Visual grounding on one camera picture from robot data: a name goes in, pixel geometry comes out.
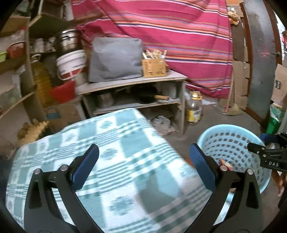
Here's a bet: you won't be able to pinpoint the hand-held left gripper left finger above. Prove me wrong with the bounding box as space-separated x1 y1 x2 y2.
23 144 100 233

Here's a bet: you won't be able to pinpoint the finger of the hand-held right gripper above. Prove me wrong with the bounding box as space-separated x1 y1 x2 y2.
247 142 287 158
260 132 287 147

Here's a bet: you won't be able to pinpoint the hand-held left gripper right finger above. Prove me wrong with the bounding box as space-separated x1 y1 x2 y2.
189 143 263 233

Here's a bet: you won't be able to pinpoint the orange plastic packet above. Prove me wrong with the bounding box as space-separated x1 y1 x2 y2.
218 158 232 171

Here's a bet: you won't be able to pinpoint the light blue plastic basket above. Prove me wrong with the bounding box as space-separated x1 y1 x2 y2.
197 124 272 194

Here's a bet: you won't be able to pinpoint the green bin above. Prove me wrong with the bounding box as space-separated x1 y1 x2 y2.
266 104 286 135

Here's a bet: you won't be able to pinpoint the straw broom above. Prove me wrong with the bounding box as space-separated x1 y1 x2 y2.
222 74 244 116

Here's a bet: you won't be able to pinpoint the green checked tablecloth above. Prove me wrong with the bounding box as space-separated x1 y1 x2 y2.
6 108 216 233

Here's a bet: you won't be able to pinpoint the cardboard box black label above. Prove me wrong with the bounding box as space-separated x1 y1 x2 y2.
271 64 287 108

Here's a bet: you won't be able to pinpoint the clear oil bottle yellow cap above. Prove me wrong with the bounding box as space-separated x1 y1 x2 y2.
187 91 203 126

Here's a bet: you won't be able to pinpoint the cardboard box blue print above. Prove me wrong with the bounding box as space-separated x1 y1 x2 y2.
45 104 81 126

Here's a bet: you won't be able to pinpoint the clear plastic bag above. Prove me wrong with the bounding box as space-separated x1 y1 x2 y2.
152 115 174 135

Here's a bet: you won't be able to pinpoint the yellow egg tray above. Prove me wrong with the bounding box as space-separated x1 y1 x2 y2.
18 119 49 145

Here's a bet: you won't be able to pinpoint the cardboard sheets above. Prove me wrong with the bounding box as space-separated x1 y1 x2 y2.
232 27 250 110

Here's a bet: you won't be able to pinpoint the red plastic basket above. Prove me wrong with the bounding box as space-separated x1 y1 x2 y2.
50 81 76 104

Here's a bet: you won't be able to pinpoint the yellow oil jug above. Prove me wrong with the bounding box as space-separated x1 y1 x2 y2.
31 54 53 106

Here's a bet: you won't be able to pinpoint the low wooden cabinet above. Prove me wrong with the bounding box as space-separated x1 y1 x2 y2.
76 70 188 135

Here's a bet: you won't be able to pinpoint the white plastic bucket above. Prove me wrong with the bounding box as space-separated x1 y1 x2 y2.
56 49 87 80

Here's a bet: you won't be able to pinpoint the wooden shelf unit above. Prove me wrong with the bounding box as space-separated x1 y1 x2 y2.
0 0 77 135

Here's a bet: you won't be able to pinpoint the grey fabric bag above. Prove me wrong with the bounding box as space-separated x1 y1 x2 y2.
88 37 144 82

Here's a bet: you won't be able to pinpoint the wooden chopstick holder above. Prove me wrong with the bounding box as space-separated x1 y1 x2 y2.
141 58 167 78

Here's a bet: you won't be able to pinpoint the yellow dried bundle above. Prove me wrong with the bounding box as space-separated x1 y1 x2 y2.
227 10 242 25

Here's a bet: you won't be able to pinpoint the large metal pot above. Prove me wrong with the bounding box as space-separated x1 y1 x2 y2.
56 29 81 52

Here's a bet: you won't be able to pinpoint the glass jar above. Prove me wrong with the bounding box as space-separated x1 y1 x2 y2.
34 39 45 52

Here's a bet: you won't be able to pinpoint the red striped cloth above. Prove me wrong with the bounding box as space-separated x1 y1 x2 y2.
72 0 234 99

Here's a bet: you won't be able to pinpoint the black pan wooden handle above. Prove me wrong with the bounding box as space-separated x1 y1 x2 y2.
139 93 170 104

